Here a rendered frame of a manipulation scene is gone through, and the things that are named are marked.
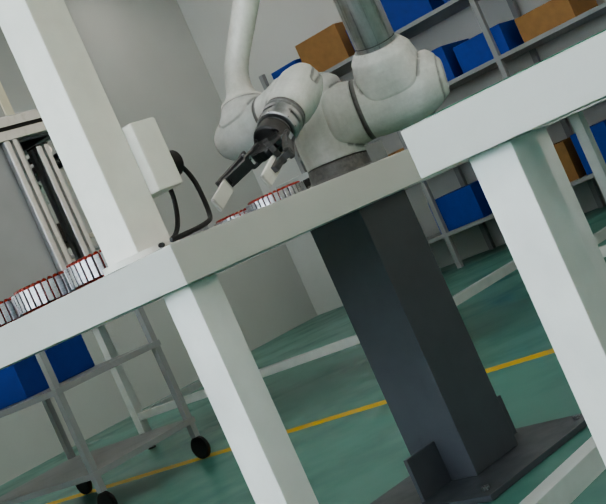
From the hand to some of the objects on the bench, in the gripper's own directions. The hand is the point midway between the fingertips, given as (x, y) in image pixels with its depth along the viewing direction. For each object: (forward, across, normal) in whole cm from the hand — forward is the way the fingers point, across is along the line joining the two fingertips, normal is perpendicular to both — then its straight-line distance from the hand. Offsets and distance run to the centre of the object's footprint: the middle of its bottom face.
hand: (242, 190), depth 245 cm
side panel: (+45, -19, -14) cm, 51 cm away
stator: (+17, +19, 0) cm, 25 cm away
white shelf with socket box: (+64, +38, -24) cm, 78 cm away
